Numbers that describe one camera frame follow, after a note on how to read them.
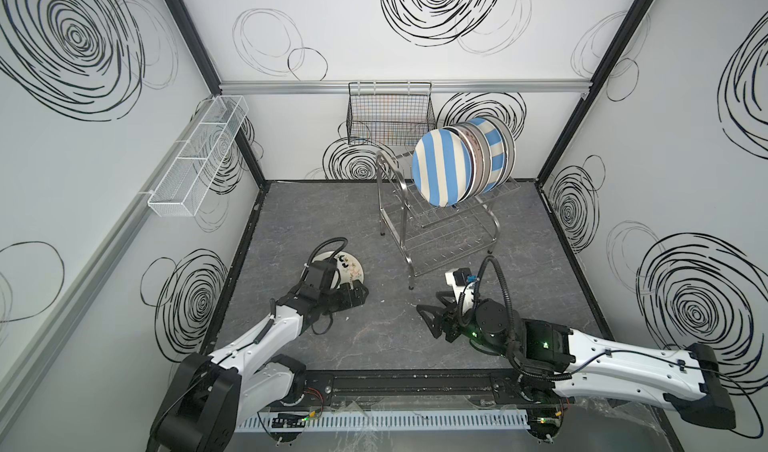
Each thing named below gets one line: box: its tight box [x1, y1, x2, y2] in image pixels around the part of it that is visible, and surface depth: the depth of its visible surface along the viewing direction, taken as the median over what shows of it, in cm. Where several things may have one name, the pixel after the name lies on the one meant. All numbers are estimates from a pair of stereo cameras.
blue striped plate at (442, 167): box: [412, 128, 473, 208], surface depth 77 cm
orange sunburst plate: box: [452, 124, 485, 201], surface depth 69 cm
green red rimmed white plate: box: [443, 126, 477, 203], surface depth 69 cm
